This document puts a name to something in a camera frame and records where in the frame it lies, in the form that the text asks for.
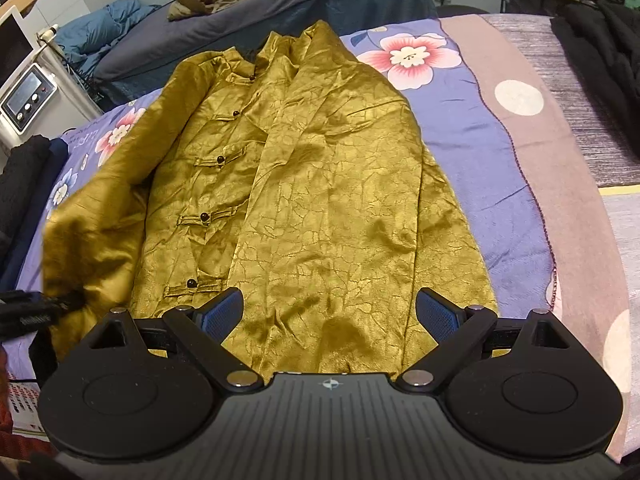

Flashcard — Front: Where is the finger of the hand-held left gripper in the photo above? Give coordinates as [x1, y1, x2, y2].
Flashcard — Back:
[56, 291, 87, 314]

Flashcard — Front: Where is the black fuzzy garment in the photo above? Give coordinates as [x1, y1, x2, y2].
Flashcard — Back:
[550, 0, 640, 189]

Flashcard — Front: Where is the purple floral bedsheet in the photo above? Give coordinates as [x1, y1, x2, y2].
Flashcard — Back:
[0, 12, 640, 467]

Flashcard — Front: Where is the folded black garment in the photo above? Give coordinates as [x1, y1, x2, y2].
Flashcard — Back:
[0, 135, 52, 262]

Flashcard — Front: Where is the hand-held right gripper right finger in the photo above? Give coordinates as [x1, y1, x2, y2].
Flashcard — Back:
[396, 287, 571, 394]

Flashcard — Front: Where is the red printed cloth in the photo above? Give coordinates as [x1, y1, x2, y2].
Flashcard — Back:
[0, 345, 52, 457]

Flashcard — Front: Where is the bed with blue-grey sheet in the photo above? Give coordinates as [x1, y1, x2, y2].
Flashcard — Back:
[92, 0, 439, 102]

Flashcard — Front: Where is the blue duvet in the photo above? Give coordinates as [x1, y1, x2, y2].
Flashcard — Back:
[54, 0, 162, 79]

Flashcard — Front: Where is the gold satin jacket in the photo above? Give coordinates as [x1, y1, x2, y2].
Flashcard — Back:
[42, 20, 501, 380]

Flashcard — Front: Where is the folded navy garment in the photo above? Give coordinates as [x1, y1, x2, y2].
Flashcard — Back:
[0, 138, 69, 292]

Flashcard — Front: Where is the white machine with screens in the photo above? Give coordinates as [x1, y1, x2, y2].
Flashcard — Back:
[0, 7, 104, 149]

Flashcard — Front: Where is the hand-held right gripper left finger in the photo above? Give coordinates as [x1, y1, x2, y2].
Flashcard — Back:
[89, 287, 264, 393]

